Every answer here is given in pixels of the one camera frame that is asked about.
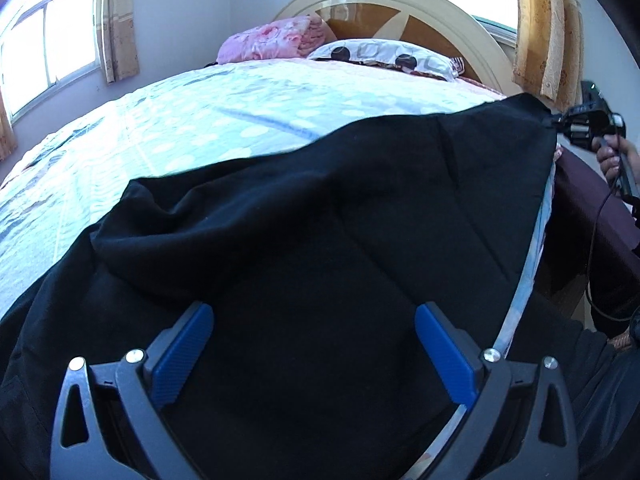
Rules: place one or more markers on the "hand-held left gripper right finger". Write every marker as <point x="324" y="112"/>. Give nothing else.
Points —
<point x="445" y="360"/>

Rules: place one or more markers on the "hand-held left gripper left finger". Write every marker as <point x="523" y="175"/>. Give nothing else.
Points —
<point x="182" y="355"/>

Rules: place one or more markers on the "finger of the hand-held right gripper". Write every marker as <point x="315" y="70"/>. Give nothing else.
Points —
<point x="559" y="121"/>

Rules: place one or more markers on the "black pants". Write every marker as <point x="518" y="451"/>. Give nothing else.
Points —
<point x="300" y="235"/>

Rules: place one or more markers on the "person's right hand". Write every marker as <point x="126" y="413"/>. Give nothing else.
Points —
<point x="606" y="162"/>

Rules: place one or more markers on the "yellow patterned curtain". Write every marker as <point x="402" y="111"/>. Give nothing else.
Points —
<point x="117" y="20"/>
<point x="547" y="30"/>

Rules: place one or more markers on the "dark red bed side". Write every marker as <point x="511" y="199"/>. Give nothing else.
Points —
<point x="585" y="230"/>

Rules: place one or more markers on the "person's dark jacket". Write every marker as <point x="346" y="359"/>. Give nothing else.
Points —
<point x="605" y="400"/>

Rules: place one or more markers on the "white pillow with dark dots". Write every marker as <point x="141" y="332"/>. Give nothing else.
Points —
<point x="370" y="51"/>

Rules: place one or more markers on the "cream and brown headboard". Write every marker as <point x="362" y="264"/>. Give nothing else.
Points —
<point x="360" y="2"/>

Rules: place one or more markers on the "light blue dotted bedsheet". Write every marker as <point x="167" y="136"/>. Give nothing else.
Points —
<point x="200" y="110"/>

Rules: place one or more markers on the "pink folded blanket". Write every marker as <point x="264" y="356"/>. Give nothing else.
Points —
<point x="270" y="40"/>

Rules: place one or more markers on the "side wall window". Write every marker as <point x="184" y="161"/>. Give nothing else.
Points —
<point x="50" y="40"/>

